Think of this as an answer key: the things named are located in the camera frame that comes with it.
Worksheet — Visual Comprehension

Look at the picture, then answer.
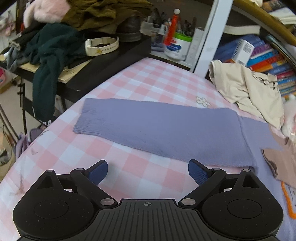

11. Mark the purple and mauve knit sweater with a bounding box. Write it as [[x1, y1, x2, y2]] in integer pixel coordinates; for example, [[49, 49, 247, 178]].
[[73, 97, 296, 241]]

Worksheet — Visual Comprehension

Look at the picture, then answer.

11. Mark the pink checkered bed sheet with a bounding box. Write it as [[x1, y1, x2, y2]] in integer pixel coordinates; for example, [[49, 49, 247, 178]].
[[1, 58, 248, 240]]

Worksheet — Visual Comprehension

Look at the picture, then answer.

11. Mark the white pink bunny plush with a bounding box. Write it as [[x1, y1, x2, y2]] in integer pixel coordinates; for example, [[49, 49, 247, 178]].
[[281, 94, 296, 140]]

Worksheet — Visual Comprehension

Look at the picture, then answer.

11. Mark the cream printed t-shirt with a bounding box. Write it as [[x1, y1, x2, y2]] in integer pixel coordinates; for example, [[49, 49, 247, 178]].
[[209, 60, 284, 130]]

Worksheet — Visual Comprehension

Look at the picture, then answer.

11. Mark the row of colourful books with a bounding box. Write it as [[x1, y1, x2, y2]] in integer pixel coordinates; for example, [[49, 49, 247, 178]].
[[214, 34, 295, 99]]

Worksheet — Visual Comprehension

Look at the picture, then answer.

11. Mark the white medicine box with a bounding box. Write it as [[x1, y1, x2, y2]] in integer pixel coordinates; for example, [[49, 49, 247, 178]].
[[231, 39, 255, 66]]

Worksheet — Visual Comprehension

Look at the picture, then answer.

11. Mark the white wristband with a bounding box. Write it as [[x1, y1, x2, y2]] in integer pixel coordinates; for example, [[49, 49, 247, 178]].
[[84, 37, 119, 57]]

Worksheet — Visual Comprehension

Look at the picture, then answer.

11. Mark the dark green sweater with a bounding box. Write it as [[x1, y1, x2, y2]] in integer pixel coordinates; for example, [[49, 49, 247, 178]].
[[23, 23, 86, 121]]

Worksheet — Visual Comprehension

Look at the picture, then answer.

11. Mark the white round tub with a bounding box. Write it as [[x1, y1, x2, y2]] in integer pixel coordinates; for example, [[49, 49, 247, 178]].
[[164, 33, 193, 61]]

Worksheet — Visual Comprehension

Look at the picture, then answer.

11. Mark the black side table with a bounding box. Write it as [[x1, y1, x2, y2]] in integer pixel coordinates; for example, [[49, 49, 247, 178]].
[[14, 34, 152, 140]]

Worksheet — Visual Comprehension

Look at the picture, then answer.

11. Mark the red bottle with white cap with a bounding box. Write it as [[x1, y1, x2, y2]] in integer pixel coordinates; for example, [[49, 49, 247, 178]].
[[164, 9, 181, 46]]

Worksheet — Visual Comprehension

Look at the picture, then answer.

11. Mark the pink fluffy plush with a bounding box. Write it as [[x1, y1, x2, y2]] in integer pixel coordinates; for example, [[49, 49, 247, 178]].
[[23, 0, 70, 28]]

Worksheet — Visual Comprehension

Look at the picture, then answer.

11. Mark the olive brown jacket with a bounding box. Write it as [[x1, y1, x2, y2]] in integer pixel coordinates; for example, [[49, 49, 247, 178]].
[[61, 0, 153, 34]]

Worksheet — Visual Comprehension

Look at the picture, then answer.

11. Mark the white bed post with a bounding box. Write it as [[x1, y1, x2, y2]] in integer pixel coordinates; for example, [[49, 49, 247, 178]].
[[190, 0, 233, 78]]

